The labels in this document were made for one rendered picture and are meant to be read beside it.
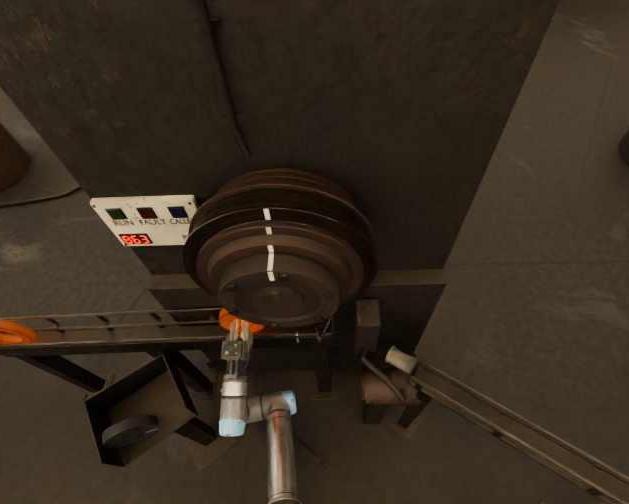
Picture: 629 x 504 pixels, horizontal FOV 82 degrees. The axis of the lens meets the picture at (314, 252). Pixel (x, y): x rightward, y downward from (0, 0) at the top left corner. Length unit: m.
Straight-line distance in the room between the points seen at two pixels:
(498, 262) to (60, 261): 2.76
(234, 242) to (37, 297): 2.13
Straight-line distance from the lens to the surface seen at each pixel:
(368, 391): 1.39
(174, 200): 0.95
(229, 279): 0.79
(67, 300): 2.66
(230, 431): 1.19
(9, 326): 1.69
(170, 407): 1.41
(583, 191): 3.08
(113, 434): 1.30
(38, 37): 0.83
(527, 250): 2.56
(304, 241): 0.75
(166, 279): 1.29
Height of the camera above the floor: 1.87
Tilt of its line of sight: 55 degrees down
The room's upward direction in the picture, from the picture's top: 6 degrees counter-clockwise
